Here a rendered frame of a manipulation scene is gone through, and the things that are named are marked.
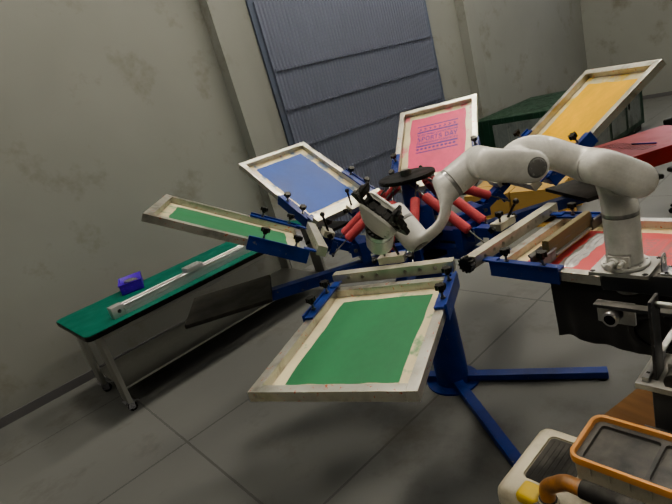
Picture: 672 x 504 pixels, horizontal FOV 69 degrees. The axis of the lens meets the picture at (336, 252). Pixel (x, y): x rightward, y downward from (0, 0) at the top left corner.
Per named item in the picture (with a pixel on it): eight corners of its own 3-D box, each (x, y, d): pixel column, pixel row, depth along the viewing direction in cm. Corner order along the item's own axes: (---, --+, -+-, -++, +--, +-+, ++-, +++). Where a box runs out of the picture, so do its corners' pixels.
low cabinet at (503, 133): (536, 141, 930) (529, 97, 906) (646, 128, 789) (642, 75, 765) (478, 173, 812) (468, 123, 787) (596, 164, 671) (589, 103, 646)
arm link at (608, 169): (508, 120, 135) (541, 122, 117) (622, 162, 142) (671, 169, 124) (488, 170, 139) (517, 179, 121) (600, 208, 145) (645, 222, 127)
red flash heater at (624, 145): (665, 141, 308) (663, 122, 304) (732, 145, 264) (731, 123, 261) (576, 169, 304) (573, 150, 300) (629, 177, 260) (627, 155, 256)
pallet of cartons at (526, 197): (590, 202, 536) (586, 167, 524) (563, 229, 484) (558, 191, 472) (494, 206, 617) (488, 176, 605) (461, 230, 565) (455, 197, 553)
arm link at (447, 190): (440, 165, 129) (378, 217, 131) (473, 201, 125) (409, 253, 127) (443, 176, 137) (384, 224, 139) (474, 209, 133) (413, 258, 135)
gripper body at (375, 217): (373, 205, 126) (373, 185, 116) (405, 228, 124) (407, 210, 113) (354, 226, 125) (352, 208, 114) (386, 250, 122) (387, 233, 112)
